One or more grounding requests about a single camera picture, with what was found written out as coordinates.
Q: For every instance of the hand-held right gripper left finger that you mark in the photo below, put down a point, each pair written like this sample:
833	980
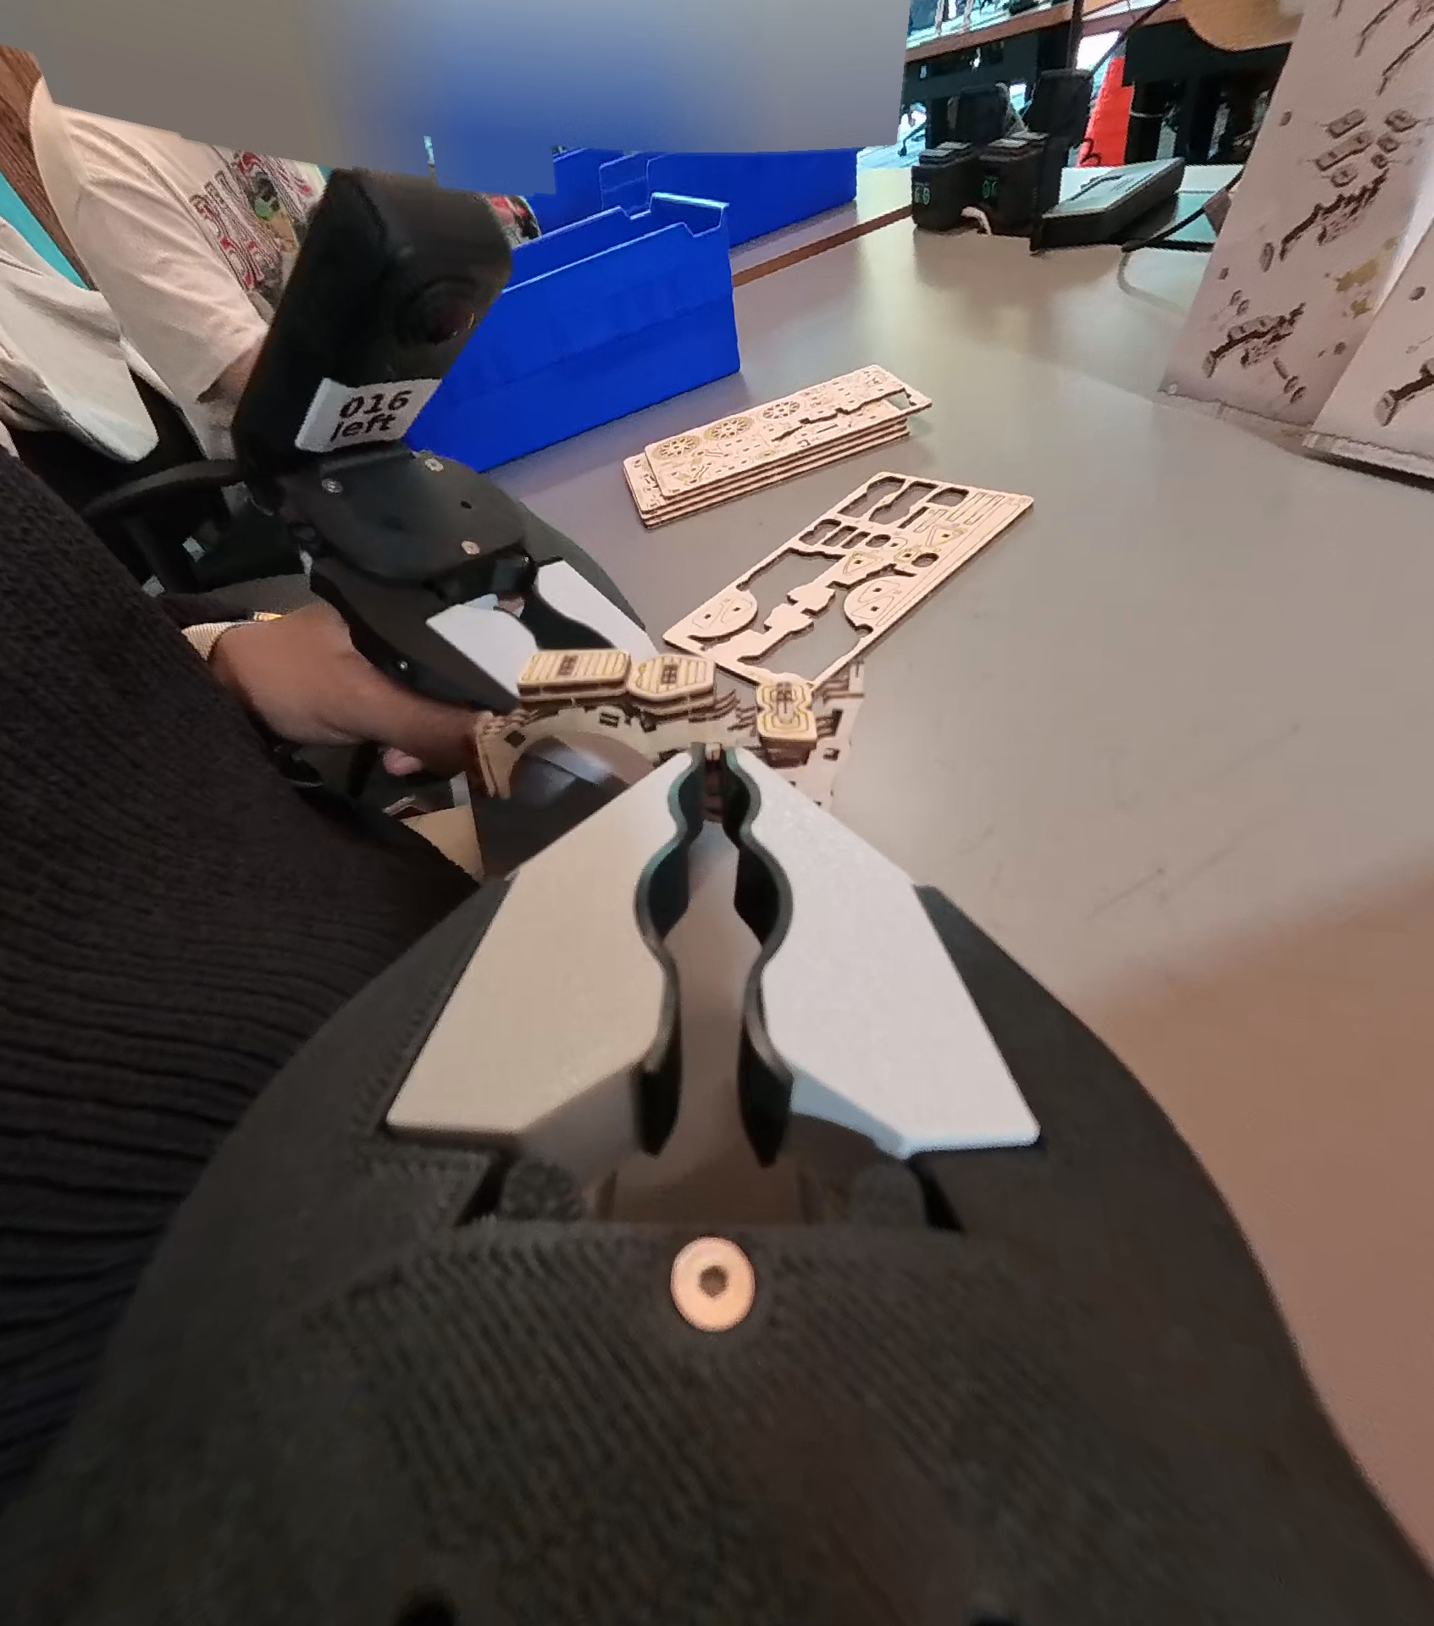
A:
551	991

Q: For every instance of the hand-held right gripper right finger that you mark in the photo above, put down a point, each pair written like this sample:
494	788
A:
881	1003

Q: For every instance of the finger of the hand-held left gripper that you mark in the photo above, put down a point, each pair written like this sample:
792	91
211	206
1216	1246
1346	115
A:
582	594
476	647

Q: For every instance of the wooden puzzle model assembly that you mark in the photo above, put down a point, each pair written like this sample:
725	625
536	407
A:
666	680

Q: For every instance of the punched wooden puzzle sheet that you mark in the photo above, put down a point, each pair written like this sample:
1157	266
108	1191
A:
850	579

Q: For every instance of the person's left forearm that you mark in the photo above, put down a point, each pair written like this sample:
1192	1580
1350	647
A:
69	826

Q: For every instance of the person's left hand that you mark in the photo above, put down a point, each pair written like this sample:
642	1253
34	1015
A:
323	692

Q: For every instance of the large blue plastic bin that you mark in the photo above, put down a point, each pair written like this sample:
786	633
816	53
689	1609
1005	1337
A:
596	330

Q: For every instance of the stack of wooden puzzle sheets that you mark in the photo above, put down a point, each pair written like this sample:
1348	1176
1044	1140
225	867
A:
780	445

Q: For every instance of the black office chair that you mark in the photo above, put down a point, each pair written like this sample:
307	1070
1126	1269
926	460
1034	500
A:
158	494

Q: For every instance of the black battery charger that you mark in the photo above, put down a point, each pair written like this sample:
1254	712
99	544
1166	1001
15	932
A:
963	190

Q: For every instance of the black flat device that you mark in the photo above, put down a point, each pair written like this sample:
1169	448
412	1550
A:
1109	197

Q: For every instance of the folded instruction sheet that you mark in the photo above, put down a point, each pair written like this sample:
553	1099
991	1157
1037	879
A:
1351	228

